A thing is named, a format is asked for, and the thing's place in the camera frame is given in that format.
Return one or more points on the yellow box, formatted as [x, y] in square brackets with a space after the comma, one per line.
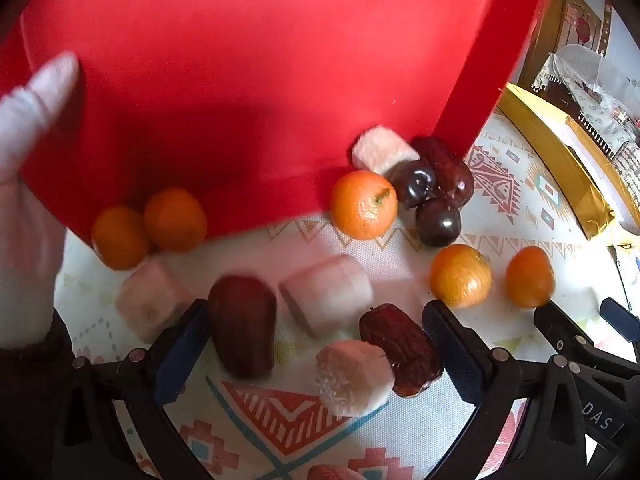
[550, 150]

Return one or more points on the white printed cloth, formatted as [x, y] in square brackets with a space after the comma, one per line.
[590, 95]

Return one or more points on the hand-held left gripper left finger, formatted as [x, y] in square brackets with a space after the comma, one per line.
[180, 355]

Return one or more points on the white sugarcane piece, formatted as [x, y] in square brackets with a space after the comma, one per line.
[382, 152]
[150, 300]
[325, 292]
[352, 377]

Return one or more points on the large orange tangerine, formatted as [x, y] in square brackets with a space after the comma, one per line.
[364, 205]

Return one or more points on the person's left forearm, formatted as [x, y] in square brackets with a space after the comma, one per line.
[25, 390]

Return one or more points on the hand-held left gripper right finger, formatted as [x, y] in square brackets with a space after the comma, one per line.
[455, 355]

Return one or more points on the red box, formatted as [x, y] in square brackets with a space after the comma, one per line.
[250, 60]

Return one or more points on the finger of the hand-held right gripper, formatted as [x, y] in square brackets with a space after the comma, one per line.
[620, 320]
[560, 327]

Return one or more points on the small orange tangerine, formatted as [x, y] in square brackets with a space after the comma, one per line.
[460, 275]
[175, 220]
[120, 237]
[530, 277]

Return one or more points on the wrinkled red jujube date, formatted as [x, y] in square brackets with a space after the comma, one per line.
[400, 350]

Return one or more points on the person's left hand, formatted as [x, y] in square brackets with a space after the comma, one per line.
[25, 210]

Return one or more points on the dark purple plum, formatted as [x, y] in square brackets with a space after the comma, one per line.
[437, 222]
[415, 182]

